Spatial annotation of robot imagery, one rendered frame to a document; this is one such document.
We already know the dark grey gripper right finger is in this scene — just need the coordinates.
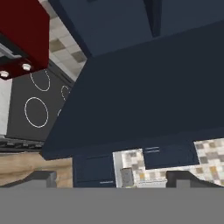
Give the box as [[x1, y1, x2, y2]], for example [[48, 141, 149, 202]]
[[165, 170, 224, 188]]

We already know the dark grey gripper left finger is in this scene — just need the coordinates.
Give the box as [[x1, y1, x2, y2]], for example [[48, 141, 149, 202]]
[[1, 170, 58, 188]]

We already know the navy drawer front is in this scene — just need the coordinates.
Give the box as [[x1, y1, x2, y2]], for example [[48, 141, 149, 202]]
[[142, 140, 201, 171]]

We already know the dark grey oven control strip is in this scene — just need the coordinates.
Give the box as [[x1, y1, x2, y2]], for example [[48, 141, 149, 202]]
[[0, 136, 46, 153]]

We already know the small grey box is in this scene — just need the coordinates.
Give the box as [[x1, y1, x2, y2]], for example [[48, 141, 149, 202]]
[[120, 167, 136, 188]]

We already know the navy base cupboard door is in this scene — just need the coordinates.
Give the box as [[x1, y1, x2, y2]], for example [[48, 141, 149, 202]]
[[72, 153, 117, 188]]

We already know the black hob with white rings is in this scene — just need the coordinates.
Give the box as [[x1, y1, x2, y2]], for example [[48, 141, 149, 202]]
[[6, 66, 77, 144]]

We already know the dark red range hood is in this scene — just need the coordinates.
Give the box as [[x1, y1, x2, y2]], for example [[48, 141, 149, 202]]
[[0, 0, 51, 81]]

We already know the silver drawer handle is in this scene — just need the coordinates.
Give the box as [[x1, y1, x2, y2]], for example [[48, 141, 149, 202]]
[[144, 146, 161, 154]]

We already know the silver cupboard door handle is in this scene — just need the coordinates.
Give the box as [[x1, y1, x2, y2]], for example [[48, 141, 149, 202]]
[[99, 180, 116, 186]]

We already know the narrow navy wall cupboard door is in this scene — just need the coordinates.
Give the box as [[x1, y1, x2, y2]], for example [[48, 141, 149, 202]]
[[159, 0, 224, 37]]

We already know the wide navy wall cupboard door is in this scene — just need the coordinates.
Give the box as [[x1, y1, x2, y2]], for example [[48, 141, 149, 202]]
[[48, 0, 154, 58]]

